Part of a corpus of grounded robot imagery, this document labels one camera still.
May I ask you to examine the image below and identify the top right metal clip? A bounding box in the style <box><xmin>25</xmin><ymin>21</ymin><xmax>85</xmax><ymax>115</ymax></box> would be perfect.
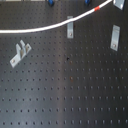
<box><xmin>113</xmin><ymin>0</ymin><xmax>125</xmax><ymax>10</ymax></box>

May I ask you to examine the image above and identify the metal cable clip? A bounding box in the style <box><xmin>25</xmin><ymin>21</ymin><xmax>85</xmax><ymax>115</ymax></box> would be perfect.
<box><xmin>110</xmin><ymin>25</ymin><xmax>120</xmax><ymax>51</ymax></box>
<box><xmin>67</xmin><ymin>16</ymin><xmax>74</xmax><ymax>39</ymax></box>
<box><xmin>10</xmin><ymin>40</ymin><xmax>31</xmax><ymax>67</ymax></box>

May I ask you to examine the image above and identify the right metal cable clip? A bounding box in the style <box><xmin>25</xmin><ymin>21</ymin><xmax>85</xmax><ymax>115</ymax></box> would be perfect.
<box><xmin>110</xmin><ymin>25</ymin><xmax>120</xmax><ymax>51</ymax></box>

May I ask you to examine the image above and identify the left metal cable clip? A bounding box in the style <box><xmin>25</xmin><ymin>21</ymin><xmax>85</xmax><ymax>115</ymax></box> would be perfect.
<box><xmin>10</xmin><ymin>40</ymin><xmax>31</xmax><ymax>67</ymax></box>

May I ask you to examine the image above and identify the white cable with red band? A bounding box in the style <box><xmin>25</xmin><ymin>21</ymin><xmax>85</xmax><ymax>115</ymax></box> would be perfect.
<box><xmin>0</xmin><ymin>0</ymin><xmax>114</xmax><ymax>34</ymax></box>

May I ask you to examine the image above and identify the middle metal cable clip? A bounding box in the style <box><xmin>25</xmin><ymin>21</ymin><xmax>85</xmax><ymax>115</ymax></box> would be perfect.
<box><xmin>67</xmin><ymin>16</ymin><xmax>74</xmax><ymax>39</ymax></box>

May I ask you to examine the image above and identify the blue object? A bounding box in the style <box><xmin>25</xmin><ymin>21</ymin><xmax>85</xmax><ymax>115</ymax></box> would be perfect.
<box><xmin>85</xmin><ymin>0</ymin><xmax>91</xmax><ymax>5</ymax></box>
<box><xmin>48</xmin><ymin>0</ymin><xmax>54</xmax><ymax>6</ymax></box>

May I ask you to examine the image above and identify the blue object top right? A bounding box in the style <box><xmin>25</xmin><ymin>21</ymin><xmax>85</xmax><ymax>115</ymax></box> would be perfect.
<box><xmin>85</xmin><ymin>0</ymin><xmax>91</xmax><ymax>5</ymax></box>

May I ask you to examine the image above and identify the blue object top left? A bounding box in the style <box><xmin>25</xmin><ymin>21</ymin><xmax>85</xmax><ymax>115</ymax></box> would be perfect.
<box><xmin>48</xmin><ymin>0</ymin><xmax>54</xmax><ymax>6</ymax></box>

